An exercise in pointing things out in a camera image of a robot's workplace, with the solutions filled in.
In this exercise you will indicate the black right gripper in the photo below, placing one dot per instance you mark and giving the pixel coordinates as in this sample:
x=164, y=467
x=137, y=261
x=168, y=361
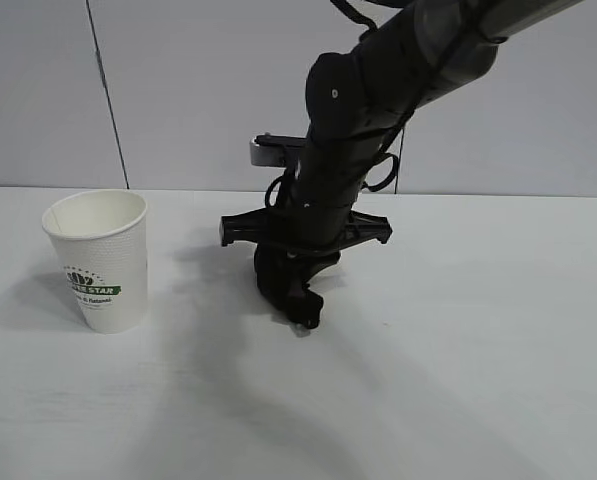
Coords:
x=318, y=225

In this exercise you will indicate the black and purple cloth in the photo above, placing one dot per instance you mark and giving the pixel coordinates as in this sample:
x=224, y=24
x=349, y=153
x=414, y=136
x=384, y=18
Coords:
x=303, y=310

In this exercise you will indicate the white paper cup green logo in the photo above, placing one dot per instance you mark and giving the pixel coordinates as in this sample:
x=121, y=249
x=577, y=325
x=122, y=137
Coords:
x=103, y=270

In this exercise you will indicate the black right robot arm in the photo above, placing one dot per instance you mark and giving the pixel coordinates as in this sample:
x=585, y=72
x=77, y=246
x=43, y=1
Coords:
x=403, y=60

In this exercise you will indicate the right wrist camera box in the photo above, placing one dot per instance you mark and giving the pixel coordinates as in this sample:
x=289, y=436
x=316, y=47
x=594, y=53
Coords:
x=268, y=150

